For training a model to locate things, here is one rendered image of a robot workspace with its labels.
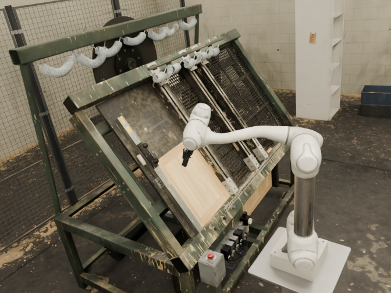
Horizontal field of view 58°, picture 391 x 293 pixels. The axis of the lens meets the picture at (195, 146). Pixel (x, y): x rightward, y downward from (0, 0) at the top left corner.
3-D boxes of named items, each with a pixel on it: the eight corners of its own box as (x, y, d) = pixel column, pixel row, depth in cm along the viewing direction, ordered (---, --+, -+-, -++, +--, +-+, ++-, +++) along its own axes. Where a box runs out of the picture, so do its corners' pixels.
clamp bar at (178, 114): (227, 197, 277) (249, 188, 261) (139, 72, 272) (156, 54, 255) (233, 190, 285) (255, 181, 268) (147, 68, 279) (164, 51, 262)
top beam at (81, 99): (71, 115, 220) (77, 108, 213) (61, 102, 219) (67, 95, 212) (234, 41, 380) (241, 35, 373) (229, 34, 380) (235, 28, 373)
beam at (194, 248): (179, 274, 230) (189, 271, 222) (169, 259, 229) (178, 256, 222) (294, 136, 390) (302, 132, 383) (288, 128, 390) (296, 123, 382)
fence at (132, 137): (195, 233, 244) (199, 232, 241) (114, 120, 239) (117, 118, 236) (199, 229, 247) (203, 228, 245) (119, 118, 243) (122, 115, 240)
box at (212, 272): (217, 289, 215) (214, 266, 207) (201, 282, 221) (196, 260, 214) (226, 275, 224) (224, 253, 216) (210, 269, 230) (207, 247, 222)
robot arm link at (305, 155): (315, 250, 209) (319, 279, 190) (287, 249, 213) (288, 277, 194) (321, 131, 176) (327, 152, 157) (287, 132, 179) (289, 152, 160)
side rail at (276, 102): (285, 131, 384) (293, 126, 376) (227, 46, 378) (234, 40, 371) (287, 128, 390) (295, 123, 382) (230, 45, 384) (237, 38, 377)
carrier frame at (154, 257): (202, 352, 259) (185, 267, 224) (78, 286, 333) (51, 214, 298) (299, 195, 419) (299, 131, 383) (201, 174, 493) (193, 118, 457)
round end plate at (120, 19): (110, 123, 299) (85, 24, 265) (105, 122, 302) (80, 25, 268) (167, 93, 357) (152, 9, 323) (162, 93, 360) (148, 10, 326)
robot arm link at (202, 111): (189, 120, 201) (184, 132, 191) (196, 97, 191) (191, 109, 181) (207, 126, 201) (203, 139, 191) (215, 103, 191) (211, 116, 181)
